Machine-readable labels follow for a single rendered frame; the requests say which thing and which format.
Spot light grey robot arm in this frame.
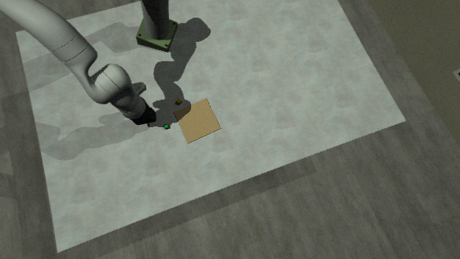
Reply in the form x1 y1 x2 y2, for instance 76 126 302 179
0 0 169 112

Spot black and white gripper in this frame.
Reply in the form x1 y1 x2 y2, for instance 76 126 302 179
120 82 156 125

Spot tan square mat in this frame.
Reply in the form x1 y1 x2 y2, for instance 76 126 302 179
174 98 221 143

